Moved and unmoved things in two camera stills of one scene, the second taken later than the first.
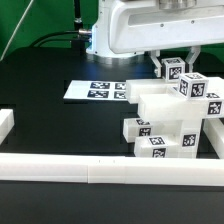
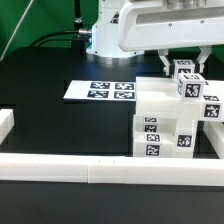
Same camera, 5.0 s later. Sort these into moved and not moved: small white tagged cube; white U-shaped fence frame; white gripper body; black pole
Moved: small white tagged cube
Not moved: white gripper body; black pole; white U-shaped fence frame
